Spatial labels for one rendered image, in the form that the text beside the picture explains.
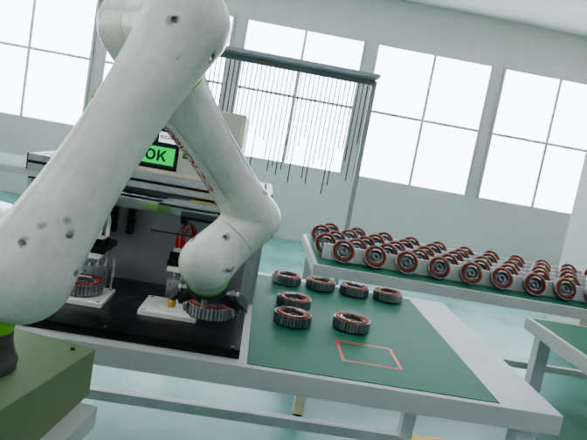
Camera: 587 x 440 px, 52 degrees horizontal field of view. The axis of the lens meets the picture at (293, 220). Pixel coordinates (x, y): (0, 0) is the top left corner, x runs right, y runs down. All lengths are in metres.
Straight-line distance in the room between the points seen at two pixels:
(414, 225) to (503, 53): 2.52
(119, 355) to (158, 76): 0.79
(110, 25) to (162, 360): 0.76
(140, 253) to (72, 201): 1.12
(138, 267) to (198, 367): 0.58
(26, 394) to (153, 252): 1.00
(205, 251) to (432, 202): 7.28
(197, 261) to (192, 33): 0.46
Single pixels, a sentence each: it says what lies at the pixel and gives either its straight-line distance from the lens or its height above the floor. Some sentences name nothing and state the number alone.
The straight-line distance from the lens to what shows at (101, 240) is 1.72.
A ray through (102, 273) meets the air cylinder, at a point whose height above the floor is 0.81.
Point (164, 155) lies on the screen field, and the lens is 1.74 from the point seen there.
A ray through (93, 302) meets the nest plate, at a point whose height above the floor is 0.78.
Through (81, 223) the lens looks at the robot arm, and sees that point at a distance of 0.81.
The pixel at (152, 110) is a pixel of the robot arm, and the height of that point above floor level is 1.28.
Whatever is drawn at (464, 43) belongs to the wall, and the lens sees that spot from 8.48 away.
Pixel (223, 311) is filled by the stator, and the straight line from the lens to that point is 1.48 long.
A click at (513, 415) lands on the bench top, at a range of 1.59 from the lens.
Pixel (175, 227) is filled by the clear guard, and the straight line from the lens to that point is 1.48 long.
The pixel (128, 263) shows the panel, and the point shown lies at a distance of 1.93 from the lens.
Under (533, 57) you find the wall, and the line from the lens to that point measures 8.77.
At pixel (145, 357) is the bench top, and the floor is 0.73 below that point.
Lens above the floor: 1.27
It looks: 7 degrees down
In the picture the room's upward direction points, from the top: 10 degrees clockwise
